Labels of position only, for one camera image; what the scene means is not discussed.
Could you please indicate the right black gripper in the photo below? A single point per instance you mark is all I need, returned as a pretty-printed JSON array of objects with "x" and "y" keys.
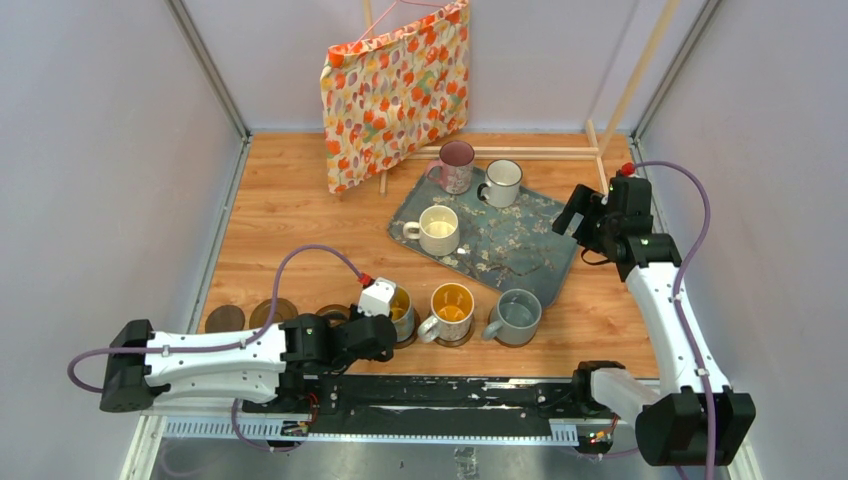
[{"x": 589, "y": 203}]

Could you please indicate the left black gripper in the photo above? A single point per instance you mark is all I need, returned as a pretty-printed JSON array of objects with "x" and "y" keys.
[{"x": 355, "y": 315}]

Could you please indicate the blue butterfly mug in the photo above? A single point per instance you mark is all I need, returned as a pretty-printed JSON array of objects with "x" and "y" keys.
[{"x": 401, "y": 309}]

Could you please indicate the grey ceramic mug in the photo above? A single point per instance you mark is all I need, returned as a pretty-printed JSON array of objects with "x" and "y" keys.
[{"x": 514, "y": 319}]

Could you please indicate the white floral mug yellow inside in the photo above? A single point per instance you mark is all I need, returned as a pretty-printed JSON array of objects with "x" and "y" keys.
[{"x": 451, "y": 315}]

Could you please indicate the cream ribbed mug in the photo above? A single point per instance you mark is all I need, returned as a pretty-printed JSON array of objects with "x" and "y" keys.
[{"x": 436, "y": 231}]

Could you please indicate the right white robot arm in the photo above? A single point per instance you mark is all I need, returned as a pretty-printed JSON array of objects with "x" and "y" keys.
[{"x": 695, "y": 418}]

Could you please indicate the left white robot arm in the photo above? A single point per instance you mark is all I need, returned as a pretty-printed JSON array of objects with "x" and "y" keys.
[{"x": 146, "y": 367}]

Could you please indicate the dark brown round coaster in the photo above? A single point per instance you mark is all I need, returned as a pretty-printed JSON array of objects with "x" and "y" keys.
[{"x": 224, "y": 319}]

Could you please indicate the blue floral serving tray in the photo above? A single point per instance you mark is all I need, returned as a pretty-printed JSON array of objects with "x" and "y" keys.
[{"x": 503, "y": 249}]

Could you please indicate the pink mug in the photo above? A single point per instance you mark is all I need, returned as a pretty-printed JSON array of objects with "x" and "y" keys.
[{"x": 453, "y": 168}]

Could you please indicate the floral fabric bag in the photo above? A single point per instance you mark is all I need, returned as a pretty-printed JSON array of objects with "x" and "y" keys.
[{"x": 386, "y": 96}]

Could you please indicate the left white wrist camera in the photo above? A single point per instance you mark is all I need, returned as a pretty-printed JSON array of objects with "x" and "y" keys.
[{"x": 376, "y": 298}]

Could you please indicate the white mug black handle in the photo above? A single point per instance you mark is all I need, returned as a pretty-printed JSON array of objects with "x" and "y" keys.
[{"x": 501, "y": 183}]

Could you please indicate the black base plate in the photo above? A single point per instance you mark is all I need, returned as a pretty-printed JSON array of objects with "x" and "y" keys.
[{"x": 434, "y": 405}]

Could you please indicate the aluminium rail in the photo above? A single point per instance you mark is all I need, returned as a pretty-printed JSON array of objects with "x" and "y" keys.
[{"x": 217, "y": 418}]

